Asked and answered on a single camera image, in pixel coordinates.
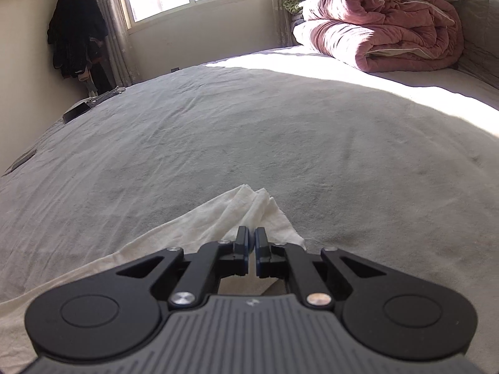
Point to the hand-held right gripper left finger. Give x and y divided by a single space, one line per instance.
245 253

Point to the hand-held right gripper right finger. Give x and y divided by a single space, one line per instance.
257 253

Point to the white shorts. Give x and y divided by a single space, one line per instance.
156 241

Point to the black hanging clothes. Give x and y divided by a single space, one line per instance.
74 27

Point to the grey bed blanket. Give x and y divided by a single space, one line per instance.
273 144

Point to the dark object on bed edge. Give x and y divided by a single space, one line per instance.
107 95

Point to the black flat device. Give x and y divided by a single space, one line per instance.
76 112
19 163

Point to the coat stand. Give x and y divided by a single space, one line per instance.
89 81

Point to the grey patterned curtain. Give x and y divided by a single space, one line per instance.
113 46
280 19

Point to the beige bed mattress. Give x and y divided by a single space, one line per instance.
429 81

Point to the pink folded quilt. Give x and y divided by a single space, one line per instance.
382 27

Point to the grey padded headboard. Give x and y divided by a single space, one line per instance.
481 27

